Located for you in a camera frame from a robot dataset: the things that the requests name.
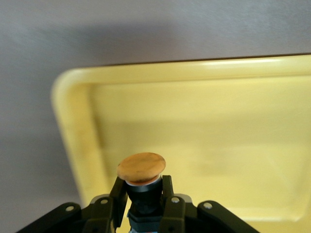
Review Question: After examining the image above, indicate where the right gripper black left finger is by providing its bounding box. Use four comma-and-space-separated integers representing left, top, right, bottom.
17, 175, 129, 233

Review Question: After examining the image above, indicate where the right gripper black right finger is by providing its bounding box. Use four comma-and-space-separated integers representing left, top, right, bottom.
157, 174, 259, 233

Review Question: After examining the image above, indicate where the yellow mushroom push button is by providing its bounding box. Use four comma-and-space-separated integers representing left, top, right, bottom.
117, 152, 167, 233

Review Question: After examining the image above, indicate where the yellow plastic tray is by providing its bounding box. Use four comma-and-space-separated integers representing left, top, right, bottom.
50, 54, 311, 223

